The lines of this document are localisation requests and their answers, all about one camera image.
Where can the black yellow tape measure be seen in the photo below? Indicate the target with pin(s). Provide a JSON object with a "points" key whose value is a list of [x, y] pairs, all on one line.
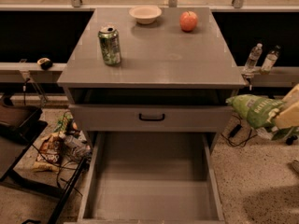
{"points": [[45, 63]]}

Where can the closed grey drawer front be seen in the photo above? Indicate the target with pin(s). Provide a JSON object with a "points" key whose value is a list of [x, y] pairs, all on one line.
{"points": [[124, 118]]}

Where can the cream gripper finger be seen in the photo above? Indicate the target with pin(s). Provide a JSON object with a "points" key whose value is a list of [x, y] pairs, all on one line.
{"points": [[288, 118], [292, 96]]}

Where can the open grey bottom drawer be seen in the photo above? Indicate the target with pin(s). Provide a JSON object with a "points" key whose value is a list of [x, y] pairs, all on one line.
{"points": [[151, 178]]}

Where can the white paper bowl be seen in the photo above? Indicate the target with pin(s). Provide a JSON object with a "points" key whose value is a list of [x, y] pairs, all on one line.
{"points": [[145, 14]]}

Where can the crumpled plastic bottle on floor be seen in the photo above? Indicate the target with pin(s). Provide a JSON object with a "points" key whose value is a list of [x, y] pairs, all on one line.
{"points": [[77, 150]]}

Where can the black drawer handle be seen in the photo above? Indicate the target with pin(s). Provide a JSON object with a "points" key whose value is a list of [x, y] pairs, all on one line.
{"points": [[146, 118]]}

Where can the green jalapeno chip bag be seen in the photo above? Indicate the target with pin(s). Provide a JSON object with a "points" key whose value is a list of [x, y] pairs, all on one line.
{"points": [[260, 113]]}

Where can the dark brown tray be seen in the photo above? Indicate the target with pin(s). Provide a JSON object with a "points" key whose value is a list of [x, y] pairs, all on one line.
{"points": [[16, 121]]}

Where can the clear water bottle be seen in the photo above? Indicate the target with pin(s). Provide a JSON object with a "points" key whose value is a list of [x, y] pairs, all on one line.
{"points": [[252, 60]]}

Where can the red apple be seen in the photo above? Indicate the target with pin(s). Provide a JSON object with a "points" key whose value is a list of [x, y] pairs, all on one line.
{"points": [[188, 21]]}

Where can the green soda can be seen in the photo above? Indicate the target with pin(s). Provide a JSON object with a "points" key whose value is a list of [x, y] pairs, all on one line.
{"points": [[110, 45]]}

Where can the green snack bag on floor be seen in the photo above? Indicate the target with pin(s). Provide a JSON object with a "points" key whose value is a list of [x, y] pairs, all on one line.
{"points": [[64, 122]]}

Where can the grey drawer cabinet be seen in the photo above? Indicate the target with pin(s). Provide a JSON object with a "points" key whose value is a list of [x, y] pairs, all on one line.
{"points": [[160, 65]]}

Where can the brown snack bag on floor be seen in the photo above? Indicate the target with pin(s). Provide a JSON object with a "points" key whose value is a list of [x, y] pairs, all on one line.
{"points": [[49, 155]]}

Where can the black wheeled stand leg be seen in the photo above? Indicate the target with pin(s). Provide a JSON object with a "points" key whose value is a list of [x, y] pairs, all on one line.
{"points": [[291, 140]]}

